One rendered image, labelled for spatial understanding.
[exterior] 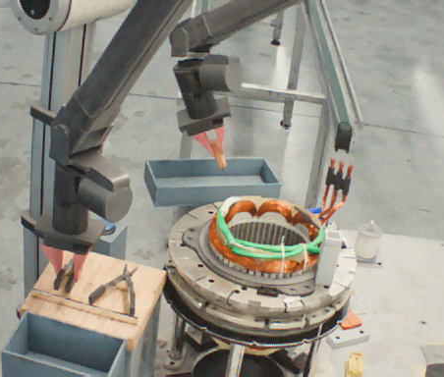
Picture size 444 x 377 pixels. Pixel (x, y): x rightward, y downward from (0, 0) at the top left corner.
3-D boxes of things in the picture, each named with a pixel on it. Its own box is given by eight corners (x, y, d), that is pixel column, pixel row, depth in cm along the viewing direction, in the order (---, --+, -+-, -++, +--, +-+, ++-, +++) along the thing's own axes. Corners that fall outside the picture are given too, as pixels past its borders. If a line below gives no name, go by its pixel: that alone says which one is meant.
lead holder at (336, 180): (348, 196, 152) (352, 179, 150) (324, 192, 152) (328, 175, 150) (348, 186, 155) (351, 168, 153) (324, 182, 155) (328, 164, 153)
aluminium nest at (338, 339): (368, 341, 184) (371, 332, 183) (333, 350, 180) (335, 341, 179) (342, 309, 193) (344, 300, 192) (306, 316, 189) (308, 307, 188)
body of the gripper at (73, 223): (94, 253, 131) (97, 210, 128) (32, 239, 132) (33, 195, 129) (106, 232, 137) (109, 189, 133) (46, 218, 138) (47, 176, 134)
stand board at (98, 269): (134, 351, 132) (134, 340, 131) (20, 319, 134) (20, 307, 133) (165, 282, 150) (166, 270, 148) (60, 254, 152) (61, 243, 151)
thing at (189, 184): (245, 271, 202) (264, 157, 188) (259, 299, 193) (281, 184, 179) (135, 276, 194) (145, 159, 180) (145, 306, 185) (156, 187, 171)
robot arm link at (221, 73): (198, 28, 171) (171, 28, 164) (249, 28, 165) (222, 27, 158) (197, 88, 173) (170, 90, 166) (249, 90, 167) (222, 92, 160)
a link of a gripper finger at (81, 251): (84, 296, 135) (86, 244, 131) (42, 285, 136) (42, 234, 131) (95, 273, 141) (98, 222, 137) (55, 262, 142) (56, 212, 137)
